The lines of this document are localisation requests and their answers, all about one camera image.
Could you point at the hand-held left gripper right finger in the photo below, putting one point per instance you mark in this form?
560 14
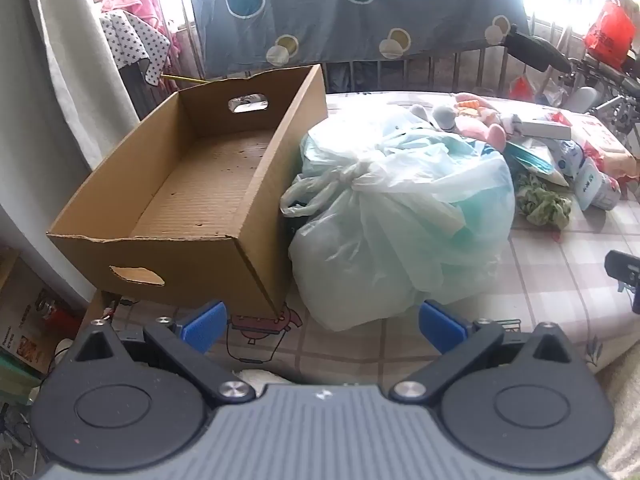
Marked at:
442 327

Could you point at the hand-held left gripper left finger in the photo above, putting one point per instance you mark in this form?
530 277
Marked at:
205 322

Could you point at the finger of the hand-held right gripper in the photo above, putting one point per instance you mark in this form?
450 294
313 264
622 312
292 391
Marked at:
622 265

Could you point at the white blue tissue pack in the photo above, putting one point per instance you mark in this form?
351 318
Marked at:
565 157
595 185

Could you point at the pale green plastic bag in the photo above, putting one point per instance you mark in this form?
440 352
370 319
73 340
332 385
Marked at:
400 240

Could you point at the brown cardboard box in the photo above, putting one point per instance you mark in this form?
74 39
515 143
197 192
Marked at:
200 175

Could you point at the green yellow patterned cloth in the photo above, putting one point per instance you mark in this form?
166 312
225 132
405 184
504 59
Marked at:
542 202

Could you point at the peach wet wipes pack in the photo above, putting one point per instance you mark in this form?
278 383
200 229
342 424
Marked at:
607 152

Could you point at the teal packet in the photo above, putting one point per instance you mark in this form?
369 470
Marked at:
530 159

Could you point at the flat white box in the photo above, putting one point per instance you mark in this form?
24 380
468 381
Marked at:
545 130

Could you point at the printed cardboard carton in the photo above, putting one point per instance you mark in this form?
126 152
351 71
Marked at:
20 310

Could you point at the pink plush toy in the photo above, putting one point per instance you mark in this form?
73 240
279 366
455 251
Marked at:
480 122

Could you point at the small red bag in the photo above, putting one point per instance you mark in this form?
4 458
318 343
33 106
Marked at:
520 87

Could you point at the grey plush toy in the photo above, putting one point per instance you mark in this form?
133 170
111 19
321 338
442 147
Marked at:
445 116

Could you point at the black bike seat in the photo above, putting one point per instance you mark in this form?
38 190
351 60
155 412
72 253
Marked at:
535 50

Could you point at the red plastic bag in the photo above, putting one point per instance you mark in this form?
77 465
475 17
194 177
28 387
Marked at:
607 30

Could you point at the black cabinet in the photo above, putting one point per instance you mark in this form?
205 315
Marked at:
137 92

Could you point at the yellow stick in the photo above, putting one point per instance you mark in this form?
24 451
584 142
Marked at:
185 78

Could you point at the white curtain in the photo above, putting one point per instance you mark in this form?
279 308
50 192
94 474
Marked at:
65 85

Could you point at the white star-patterned cloth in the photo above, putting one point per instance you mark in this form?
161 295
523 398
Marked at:
127 35

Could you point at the blue quilt with circles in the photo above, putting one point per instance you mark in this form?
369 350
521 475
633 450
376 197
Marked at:
310 10

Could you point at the grey exercise bike frame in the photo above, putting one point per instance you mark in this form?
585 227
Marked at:
607 77

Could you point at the brown bed rail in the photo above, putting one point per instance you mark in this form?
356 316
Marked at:
457 72

